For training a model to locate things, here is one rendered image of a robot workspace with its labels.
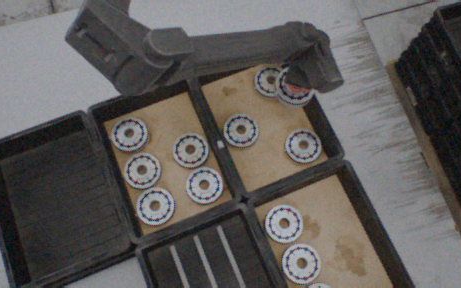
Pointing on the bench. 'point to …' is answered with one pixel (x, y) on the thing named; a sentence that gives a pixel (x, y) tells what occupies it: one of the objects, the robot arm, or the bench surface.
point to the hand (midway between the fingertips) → (296, 82)
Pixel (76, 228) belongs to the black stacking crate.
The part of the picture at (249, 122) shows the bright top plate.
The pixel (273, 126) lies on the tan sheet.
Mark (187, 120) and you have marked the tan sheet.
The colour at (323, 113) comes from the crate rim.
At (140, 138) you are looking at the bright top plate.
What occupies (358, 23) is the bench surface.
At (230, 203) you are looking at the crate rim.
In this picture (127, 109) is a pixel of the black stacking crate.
